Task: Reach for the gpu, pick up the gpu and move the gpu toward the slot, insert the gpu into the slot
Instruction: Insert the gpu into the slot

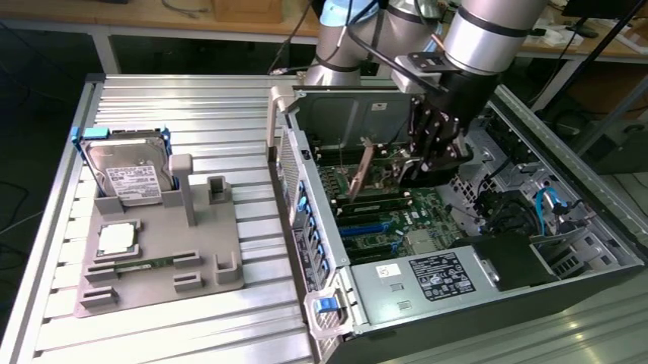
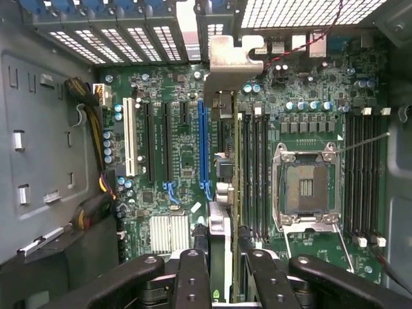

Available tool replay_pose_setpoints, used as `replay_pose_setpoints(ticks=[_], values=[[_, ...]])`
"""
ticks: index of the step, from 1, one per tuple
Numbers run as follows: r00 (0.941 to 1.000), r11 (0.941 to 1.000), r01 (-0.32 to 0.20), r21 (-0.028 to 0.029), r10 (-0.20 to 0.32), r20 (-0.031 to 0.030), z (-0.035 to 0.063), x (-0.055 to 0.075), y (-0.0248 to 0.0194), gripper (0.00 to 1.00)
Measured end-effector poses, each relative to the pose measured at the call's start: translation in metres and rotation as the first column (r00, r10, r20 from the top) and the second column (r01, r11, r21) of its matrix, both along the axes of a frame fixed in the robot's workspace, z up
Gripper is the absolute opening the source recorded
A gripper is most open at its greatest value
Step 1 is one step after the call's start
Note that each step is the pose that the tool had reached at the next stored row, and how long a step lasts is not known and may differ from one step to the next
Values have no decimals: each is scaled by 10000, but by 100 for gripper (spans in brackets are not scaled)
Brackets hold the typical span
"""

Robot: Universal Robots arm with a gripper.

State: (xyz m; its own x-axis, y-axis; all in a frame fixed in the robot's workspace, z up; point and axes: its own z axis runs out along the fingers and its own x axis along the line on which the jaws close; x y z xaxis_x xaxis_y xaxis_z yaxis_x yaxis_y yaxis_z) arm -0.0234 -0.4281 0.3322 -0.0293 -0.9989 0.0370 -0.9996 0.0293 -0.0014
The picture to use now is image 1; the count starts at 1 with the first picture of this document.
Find blue card retention clips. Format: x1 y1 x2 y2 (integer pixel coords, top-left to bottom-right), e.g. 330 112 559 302
296 180 336 280

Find green motherboard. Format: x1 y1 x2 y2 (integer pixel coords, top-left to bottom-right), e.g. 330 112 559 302
314 149 470 266

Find hanging robot cable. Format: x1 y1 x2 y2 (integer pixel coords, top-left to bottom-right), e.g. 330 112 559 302
269 0 449 96

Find blue expansion slot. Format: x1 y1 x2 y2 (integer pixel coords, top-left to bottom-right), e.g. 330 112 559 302
336 222 390 239

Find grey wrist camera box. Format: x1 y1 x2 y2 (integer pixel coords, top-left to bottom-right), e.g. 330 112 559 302
388 52 450 94

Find blue disk carrier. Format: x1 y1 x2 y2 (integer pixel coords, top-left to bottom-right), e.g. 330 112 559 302
69 127 176 199

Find grey parts rack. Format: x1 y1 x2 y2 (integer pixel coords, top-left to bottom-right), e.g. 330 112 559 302
73 151 245 319

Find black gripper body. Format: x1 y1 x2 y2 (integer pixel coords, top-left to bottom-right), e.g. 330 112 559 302
418 70 503 132

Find open black PC case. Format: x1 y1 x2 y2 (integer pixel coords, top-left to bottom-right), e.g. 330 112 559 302
265 85 648 364

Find wooden desk with white frame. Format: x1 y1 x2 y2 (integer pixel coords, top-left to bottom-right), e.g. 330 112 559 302
0 0 324 74

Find CPU socket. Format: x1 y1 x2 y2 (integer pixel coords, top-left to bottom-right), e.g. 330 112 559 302
342 165 402 194

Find black slanted stand pole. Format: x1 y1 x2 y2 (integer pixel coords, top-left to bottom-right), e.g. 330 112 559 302
529 14 632 111

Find silver hard disk with label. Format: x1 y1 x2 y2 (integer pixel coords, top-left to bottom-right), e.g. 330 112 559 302
82 138 173 208

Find wooden desk with clutter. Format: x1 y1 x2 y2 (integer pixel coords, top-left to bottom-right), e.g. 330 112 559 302
513 0 648 111

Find gpu card with metal bracket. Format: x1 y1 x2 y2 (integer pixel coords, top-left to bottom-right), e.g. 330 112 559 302
347 138 424 202

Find black expansion slot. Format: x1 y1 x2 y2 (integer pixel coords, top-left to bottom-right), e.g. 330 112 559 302
348 245 396 263

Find black monitor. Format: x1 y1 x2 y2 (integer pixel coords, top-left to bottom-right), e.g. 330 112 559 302
559 0 648 38

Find green RAM stick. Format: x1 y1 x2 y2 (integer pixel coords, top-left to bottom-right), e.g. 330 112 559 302
113 256 176 272

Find perforated metal disk bay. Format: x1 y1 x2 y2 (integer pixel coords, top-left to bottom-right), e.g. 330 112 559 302
439 127 505 231

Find light blue wire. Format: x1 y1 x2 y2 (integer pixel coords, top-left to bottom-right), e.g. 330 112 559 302
531 184 562 237

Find dark grey machine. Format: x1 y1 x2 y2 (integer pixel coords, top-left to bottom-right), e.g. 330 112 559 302
579 120 648 176

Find black RAM stick with label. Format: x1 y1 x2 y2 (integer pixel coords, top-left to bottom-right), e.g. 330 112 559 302
335 196 411 218

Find silver chipset heatsink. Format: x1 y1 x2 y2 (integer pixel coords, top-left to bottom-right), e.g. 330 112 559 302
403 231 436 256

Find grey power supply with label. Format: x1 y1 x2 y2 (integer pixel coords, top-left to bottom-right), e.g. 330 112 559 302
348 245 503 328

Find silver CPU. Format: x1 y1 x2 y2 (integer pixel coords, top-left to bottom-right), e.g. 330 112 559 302
96 223 141 256

